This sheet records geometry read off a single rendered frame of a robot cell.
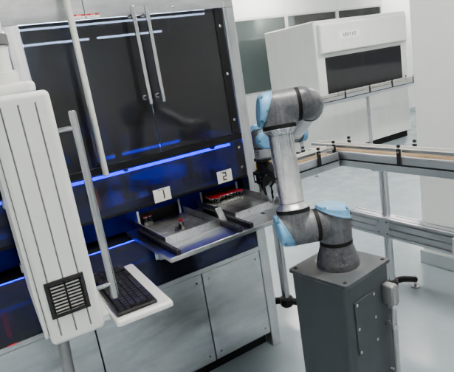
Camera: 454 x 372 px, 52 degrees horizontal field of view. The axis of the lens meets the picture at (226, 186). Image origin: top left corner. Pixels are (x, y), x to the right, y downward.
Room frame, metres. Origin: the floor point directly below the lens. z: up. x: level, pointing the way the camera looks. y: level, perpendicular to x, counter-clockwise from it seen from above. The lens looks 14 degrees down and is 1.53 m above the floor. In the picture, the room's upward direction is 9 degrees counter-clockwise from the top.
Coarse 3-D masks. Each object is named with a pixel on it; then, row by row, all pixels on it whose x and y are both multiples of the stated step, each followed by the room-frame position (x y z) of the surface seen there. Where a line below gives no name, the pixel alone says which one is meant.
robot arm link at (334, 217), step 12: (324, 204) 1.55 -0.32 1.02; (336, 204) 1.54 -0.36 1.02; (324, 216) 1.51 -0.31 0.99; (336, 216) 1.50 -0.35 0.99; (348, 216) 1.52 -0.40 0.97; (324, 228) 1.49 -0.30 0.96; (336, 228) 1.50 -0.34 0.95; (348, 228) 1.51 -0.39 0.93; (324, 240) 1.52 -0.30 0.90; (336, 240) 1.50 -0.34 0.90; (348, 240) 1.51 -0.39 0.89
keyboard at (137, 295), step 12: (96, 276) 1.71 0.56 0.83; (120, 276) 1.67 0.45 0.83; (132, 276) 1.68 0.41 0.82; (108, 288) 1.58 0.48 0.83; (120, 288) 1.56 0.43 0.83; (132, 288) 1.55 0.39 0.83; (144, 288) 1.55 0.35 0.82; (108, 300) 1.50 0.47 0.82; (120, 300) 1.46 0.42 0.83; (132, 300) 1.45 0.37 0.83; (144, 300) 1.44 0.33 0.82; (156, 300) 1.45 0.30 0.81; (120, 312) 1.40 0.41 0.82
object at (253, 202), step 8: (248, 192) 2.31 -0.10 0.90; (256, 192) 2.25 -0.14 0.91; (240, 200) 2.26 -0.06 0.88; (248, 200) 2.23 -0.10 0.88; (256, 200) 2.21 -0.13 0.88; (264, 200) 2.19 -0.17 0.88; (200, 208) 2.23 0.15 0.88; (224, 208) 2.16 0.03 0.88; (232, 208) 2.14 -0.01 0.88; (240, 208) 2.12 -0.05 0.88; (248, 208) 1.99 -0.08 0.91; (256, 208) 2.01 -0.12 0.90; (264, 208) 2.03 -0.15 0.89; (240, 216) 1.97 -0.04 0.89
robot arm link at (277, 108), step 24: (264, 96) 1.58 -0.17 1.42; (288, 96) 1.57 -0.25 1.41; (264, 120) 1.56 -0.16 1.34; (288, 120) 1.55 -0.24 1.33; (288, 144) 1.55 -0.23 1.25; (288, 168) 1.54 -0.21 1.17; (288, 192) 1.53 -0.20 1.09; (288, 216) 1.50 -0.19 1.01; (312, 216) 1.51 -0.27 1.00; (288, 240) 1.49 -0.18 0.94; (312, 240) 1.50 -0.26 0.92
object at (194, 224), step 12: (180, 216) 2.14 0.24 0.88; (192, 216) 2.11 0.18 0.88; (204, 216) 2.02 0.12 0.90; (144, 228) 1.97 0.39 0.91; (156, 228) 2.02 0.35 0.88; (168, 228) 1.99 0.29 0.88; (192, 228) 1.85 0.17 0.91; (204, 228) 1.88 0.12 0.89; (168, 240) 1.79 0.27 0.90; (180, 240) 1.82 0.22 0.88
